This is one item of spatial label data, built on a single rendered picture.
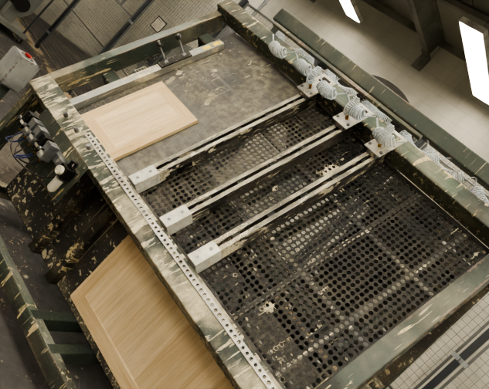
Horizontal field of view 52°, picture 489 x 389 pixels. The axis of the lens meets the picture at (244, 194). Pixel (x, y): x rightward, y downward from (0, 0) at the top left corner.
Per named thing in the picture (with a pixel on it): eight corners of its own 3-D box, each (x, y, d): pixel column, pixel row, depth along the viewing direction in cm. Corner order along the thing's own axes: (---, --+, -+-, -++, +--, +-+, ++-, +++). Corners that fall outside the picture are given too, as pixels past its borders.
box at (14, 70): (-10, 71, 251) (13, 44, 249) (9, 82, 261) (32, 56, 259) (-2, 83, 245) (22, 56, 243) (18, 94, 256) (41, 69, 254)
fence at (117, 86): (70, 105, 263) (68, 99, 260) (219, 45, 299) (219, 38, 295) (74, 110, 261) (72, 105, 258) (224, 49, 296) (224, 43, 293)
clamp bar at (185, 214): (158, 224, 218) (151, 190, 199) (355, 117, 262) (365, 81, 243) (170, 239, 213) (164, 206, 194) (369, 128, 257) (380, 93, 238)
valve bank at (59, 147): (-6, 130, 246) (25, 94, 243) (17, 140, 258) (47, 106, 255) (32, 195, 221) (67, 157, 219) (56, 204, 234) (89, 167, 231)
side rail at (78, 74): (55, 88, 280) (49, 72, 272) (217, 25, 321) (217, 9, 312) (59, 94, 277) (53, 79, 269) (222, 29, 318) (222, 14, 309)
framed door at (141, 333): (73, 295, 248) (69, 295, 246) (147, 218, 241) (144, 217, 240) (164, 460, 204) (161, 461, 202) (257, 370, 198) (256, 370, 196)
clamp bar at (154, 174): (128, 183, 232) (120, 147, 213) (320, 88, 276) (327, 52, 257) (139, 197, 227) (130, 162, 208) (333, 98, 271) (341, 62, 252)
